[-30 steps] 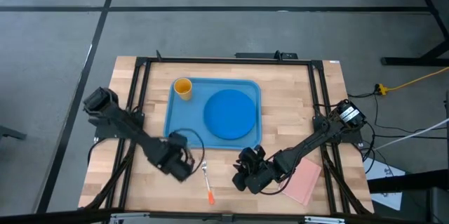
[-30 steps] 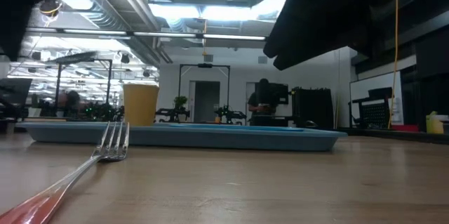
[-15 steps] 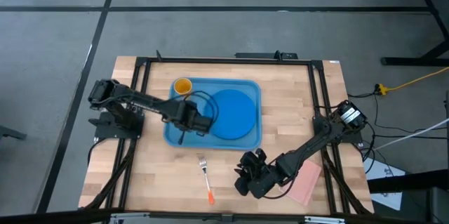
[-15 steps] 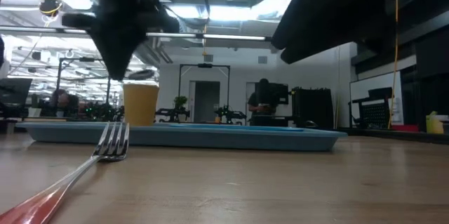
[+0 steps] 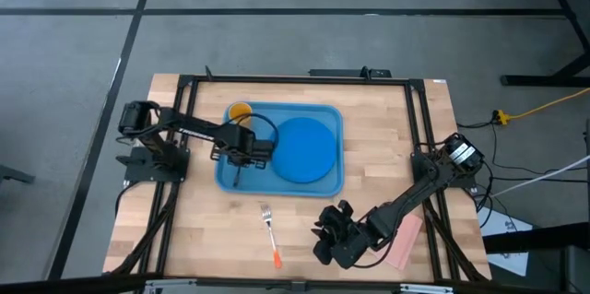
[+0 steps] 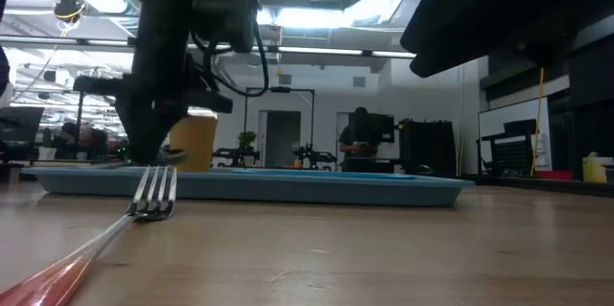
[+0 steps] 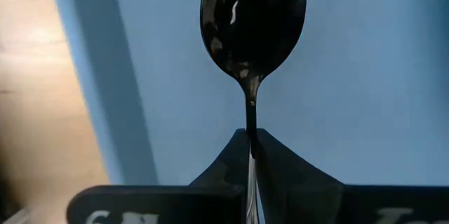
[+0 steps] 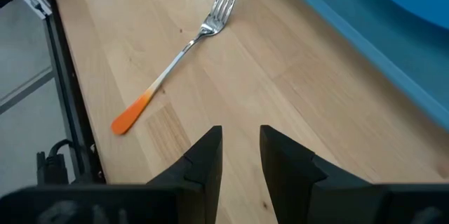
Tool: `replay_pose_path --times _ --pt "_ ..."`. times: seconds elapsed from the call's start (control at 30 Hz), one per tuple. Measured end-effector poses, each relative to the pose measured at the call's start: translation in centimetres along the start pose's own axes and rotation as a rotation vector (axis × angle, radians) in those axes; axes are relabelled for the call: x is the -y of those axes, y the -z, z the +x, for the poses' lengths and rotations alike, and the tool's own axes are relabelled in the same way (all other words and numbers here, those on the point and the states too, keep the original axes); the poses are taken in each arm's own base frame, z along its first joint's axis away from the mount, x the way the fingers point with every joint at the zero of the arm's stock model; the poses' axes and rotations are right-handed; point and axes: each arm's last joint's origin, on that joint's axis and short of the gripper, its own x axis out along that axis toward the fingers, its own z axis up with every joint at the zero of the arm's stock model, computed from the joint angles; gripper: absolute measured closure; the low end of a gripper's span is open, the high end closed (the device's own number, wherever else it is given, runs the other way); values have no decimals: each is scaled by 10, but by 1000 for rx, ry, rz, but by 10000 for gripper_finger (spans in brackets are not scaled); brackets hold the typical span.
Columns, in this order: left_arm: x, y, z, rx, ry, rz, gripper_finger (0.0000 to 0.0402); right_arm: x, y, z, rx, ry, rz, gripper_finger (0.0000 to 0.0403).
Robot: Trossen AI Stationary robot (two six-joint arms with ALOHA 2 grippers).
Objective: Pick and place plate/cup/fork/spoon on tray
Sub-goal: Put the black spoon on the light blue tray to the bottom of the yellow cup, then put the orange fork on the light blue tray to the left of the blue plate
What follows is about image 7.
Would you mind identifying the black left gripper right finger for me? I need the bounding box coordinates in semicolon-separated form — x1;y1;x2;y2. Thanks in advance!
253;128;449;224

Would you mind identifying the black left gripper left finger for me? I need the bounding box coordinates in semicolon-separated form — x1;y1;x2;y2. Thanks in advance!
66;128;251;224

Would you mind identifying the dark metal spoon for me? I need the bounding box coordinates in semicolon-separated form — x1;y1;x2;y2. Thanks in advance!
199;0;307;224

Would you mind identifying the blue plastic tray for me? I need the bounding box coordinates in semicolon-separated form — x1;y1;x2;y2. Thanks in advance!
46;0;449;187

